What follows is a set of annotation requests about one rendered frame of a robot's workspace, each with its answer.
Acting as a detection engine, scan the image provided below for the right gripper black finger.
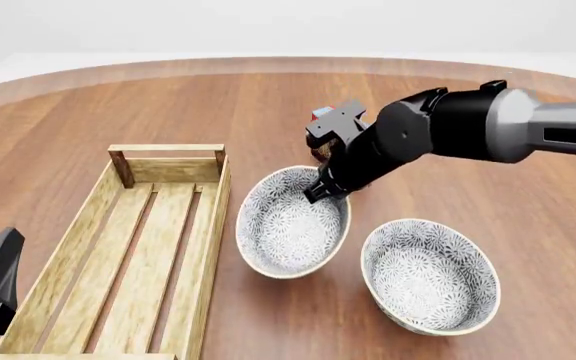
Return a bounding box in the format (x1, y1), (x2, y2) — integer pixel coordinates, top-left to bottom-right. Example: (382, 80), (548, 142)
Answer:
(302, 180), (331, 206)

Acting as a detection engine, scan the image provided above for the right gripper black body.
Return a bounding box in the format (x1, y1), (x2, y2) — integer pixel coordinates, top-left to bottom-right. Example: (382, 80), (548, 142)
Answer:
(316, 164), (355, 200)

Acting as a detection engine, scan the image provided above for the patterned grey-white bowl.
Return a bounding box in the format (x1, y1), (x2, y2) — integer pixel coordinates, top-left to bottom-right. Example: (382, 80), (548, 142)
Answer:
(235, 165), (353, 280)
(360, 217), (502, 337)

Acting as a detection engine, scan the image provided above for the wooden slat tray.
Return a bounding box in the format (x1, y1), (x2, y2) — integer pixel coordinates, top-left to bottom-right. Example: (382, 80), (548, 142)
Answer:
(0, 143), (233, 360)

